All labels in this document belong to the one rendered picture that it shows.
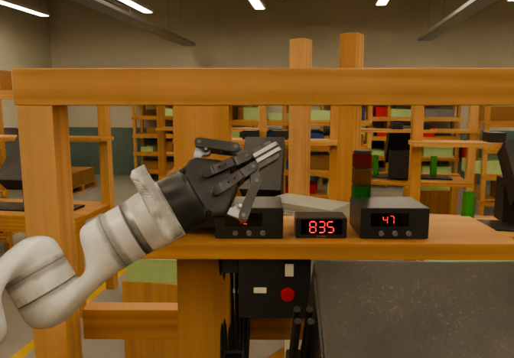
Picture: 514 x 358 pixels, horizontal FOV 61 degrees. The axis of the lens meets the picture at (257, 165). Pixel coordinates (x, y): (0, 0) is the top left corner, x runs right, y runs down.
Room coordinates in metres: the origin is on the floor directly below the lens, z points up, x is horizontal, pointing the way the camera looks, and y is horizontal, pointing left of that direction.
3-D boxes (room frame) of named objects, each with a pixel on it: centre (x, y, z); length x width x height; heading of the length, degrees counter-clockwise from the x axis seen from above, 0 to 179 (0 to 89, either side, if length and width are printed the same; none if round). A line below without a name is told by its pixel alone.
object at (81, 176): (9.33, 4.13, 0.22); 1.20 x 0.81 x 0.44; 174
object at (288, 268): (1.04, -0.04, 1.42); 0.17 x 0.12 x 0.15; 90
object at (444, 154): (9.98, -2.95, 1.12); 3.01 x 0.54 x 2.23; 81
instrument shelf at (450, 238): (1.09, -0.15, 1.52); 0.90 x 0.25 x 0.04; 90
